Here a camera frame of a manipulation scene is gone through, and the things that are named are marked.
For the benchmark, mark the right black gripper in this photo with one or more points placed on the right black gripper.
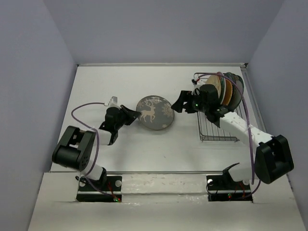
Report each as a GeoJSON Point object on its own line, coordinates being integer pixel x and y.
{"type": "Point", "coordinates": [186, 96]}

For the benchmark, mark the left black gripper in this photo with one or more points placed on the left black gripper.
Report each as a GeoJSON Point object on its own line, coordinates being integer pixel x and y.
{"type": "Point", "coordinates": [131, 115]}

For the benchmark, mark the grey deer plate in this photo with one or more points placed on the grey deer plate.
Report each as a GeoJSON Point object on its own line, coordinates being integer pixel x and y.
{"type": "Point", "coordinates": [156, 112]}

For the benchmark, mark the beige bird branch plate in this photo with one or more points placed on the beige bird branch plate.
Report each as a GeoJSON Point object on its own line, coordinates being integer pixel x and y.
{"type": "Point", "coordinates": [215, 81]}

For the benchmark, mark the red and teal floral plate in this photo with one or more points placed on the red and teal floral plate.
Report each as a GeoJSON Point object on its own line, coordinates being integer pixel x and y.
{"type": "Point", "coordinates": [223, 89]}

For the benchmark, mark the orange woven basket plate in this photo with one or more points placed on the orange woven basket plate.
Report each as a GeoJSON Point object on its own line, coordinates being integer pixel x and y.
{"type": "Point", "coordinates": [228, 92]}

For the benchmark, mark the dark teal blossom plate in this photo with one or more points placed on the dark teal blossom plate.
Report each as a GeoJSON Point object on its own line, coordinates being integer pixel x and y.
{"type": "Point", "coordinates": [231, 76]}

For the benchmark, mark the white plate teal lettered rim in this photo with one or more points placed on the white plate teal lettered rim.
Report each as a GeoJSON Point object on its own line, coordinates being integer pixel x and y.
{"type": "Point", "coordinates": [239, 91]}

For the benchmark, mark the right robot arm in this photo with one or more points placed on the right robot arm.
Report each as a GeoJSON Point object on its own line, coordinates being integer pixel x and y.
{"type": "Point", "coordinates": [270, 155]}

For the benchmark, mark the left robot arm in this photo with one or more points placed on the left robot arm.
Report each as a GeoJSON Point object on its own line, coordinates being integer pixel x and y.
{"type": "Point", "coordinates": [78, 149]}

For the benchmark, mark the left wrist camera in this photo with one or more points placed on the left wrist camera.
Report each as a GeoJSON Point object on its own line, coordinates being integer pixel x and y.
{"type": "Point", "coordinates": [113, 102]}

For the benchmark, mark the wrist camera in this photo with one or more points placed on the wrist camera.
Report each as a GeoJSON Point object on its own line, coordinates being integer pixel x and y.
{"type": "Point", "coordinates": [113, 102]}
{"type": "Point", "coordinates": [197, 83]}

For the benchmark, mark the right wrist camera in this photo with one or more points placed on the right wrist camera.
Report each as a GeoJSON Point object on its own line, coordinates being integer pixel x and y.
{"type": "Point", "coordinates": [197, 83]}

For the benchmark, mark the black wire dish rack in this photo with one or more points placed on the black wire dish rack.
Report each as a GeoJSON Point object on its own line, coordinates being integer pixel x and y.
{"type": "Point", "coordinates": [210, 132]}

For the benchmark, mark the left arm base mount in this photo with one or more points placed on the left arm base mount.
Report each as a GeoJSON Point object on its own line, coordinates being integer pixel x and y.
{"type": "Point", "coordinates": [109, 192]}

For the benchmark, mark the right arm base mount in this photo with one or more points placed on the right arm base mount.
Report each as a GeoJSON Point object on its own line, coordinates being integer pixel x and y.
{"type": "Point", "coordinates": [219, 191]}

